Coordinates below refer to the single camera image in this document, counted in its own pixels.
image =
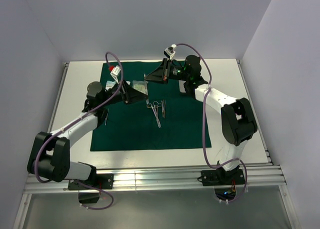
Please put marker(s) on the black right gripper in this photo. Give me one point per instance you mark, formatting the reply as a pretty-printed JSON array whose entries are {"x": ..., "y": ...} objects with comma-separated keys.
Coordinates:
[{"x": 166, "y": 71}]

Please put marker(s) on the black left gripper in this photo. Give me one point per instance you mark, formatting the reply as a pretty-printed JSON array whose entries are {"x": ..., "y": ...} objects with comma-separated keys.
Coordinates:
[{"x": 124, "y": 92}]

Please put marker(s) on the green white gauze bag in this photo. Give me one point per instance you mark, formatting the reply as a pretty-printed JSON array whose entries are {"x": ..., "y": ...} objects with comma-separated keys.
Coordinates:
[{"x": 139, "y": 86}]

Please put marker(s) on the steel surgical scissors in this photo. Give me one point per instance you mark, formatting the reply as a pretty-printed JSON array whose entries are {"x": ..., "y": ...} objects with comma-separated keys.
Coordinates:
[{"x": 151, "y": 107}]

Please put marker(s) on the white gauze packet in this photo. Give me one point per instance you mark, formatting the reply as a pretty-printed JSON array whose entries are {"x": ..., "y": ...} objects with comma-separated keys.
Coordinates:
[{"x": 110, "y": 84}]

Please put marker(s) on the metal surgical kit tray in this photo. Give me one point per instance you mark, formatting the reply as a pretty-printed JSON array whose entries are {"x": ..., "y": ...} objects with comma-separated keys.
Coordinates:
[{"x": 181, "y": 86}]

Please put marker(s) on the thin steel forceps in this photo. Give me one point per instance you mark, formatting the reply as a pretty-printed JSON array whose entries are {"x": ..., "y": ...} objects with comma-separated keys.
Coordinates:
[{"x": 106, "y": 118}]

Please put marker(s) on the dark green surgical cloth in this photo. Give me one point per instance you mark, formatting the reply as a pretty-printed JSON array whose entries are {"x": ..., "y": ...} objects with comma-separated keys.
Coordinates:
[{"x": 134, "y": 127}]

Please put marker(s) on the long steel tweezers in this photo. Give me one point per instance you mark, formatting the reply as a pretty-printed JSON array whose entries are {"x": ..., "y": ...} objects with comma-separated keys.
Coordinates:
[{"x": 147, "y": 94}]

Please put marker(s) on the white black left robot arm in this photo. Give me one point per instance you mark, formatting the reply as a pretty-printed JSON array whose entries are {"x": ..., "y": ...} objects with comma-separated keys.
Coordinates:
[{"x": 50, "y": 159}]

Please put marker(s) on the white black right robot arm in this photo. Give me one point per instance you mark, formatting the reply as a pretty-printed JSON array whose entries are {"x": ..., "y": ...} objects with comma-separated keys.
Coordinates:
[{"x": 238, "y": 123}]

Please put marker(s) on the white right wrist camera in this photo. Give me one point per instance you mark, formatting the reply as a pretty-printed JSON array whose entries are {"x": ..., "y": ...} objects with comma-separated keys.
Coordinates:
[{"x": 170, "y": 52}]

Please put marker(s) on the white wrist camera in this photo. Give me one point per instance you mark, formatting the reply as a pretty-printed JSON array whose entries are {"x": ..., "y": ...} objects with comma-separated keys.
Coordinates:
[
  {"x": 170, "y": 52},
  {"x": 115, "y": 71}
]

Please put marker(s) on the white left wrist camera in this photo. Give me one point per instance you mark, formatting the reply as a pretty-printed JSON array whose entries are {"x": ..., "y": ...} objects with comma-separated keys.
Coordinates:
[{"x": 115, "y": 71}]

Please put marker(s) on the aluminium table edge rail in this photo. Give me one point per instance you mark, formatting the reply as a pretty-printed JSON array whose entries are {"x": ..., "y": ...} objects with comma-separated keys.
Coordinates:
[{"x": 58, "y": 96}]

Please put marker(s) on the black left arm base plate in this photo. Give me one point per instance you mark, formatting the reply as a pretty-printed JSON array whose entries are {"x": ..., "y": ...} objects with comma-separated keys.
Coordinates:
[{"x": 100, "y": 181}]

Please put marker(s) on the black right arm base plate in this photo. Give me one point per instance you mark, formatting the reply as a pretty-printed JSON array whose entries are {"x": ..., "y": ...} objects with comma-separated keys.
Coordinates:
[{"x": 219, "y": 177}]

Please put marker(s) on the aluminium front frame rail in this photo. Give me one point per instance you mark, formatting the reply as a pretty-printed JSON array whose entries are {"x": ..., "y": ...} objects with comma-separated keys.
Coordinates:
[{"x": 149, "y": 179}]

